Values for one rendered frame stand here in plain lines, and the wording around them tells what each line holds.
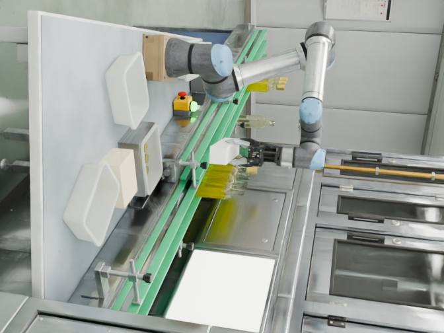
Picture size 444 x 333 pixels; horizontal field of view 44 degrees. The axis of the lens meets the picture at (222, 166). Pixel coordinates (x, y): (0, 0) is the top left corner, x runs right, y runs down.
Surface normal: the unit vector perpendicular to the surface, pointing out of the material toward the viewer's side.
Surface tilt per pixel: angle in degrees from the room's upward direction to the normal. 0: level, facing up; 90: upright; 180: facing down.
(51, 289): 0
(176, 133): 90
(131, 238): 90
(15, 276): 90
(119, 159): 90
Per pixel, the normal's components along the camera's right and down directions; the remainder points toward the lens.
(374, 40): -0.22, 0.50
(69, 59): 0.97, 0.09
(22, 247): -0.03, -0.86
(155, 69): -0.22, 0.18
